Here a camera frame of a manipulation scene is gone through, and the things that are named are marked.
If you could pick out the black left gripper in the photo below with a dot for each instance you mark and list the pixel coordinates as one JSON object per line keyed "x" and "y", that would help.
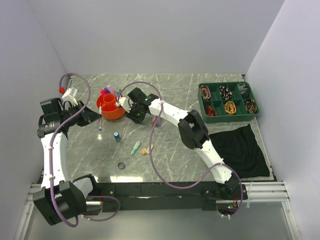
{"x": 87, "y": 115}

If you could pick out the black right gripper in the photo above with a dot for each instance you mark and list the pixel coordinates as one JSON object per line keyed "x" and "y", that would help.
{"x": 130, "y": 116}

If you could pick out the light purple highlighter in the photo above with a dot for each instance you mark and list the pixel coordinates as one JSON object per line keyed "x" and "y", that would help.
{"x": 110, "y": 89}

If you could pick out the purple capped black highlighter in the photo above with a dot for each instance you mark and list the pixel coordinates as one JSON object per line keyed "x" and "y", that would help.
{"x": 106, "y": 90}

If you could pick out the pink capped black highlighter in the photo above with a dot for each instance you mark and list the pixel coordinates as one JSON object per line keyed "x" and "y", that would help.
{"x": 102, "y": 92}

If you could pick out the blue white pen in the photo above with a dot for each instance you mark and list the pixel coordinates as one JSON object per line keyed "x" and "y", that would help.
{"x": 100, "y": 117}

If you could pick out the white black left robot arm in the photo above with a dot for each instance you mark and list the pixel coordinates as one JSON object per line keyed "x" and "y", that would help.
{"x": 60, "y": 198}

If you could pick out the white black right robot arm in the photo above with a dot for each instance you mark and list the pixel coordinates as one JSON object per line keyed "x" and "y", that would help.
{"x": 193, "y": 132}

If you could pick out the orange round divided container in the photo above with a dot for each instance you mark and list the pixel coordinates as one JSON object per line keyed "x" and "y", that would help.
{"x": 109, "y": 110}

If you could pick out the blue glue stick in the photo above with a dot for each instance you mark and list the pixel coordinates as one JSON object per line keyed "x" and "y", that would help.
{"x": 117, "y": 136}

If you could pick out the tan eraser block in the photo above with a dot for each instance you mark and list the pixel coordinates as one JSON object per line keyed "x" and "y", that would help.
{"x": 143, "y": 151}

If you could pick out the pink black rolled band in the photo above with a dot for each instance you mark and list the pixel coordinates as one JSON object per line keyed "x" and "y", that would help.
{"x": 205, "y": 92}

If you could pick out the orange navy rolled band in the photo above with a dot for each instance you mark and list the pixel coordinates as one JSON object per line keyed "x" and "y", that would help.
{"x": 209, "y": 111}

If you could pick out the green compartment tray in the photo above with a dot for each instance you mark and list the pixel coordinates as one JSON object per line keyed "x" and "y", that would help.
{"x": 218, "y": 103}

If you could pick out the black white rolled band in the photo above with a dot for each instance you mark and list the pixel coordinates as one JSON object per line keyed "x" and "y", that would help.
{"x": 225, "y": 92}

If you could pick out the yellow rolled band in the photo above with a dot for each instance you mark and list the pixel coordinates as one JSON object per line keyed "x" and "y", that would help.
{"x": 230, "y": 108}

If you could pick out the grey rolled cloth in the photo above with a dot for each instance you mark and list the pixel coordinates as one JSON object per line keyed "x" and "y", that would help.
{"x": 244, "y": 90}

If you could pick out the black cloth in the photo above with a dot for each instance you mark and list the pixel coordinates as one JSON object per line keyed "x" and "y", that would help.
{"x": 240, "y": 150}

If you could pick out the brown black rolled band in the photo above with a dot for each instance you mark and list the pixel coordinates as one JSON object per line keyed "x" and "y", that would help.
{"x": 250, "y": 106}

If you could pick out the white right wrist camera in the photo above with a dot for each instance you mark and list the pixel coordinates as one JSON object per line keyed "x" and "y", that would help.
{"x": 123, "y": 102}

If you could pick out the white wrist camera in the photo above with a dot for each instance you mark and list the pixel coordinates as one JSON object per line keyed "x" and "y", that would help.
{"x": 68, "y": 95}
{"x": 123, "y": 102}

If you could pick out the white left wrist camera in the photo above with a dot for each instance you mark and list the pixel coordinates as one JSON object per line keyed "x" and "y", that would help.
{"x": 68, "y": 95}

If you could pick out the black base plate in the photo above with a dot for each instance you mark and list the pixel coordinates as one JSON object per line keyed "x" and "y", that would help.
{"x": 134, "y": 196}

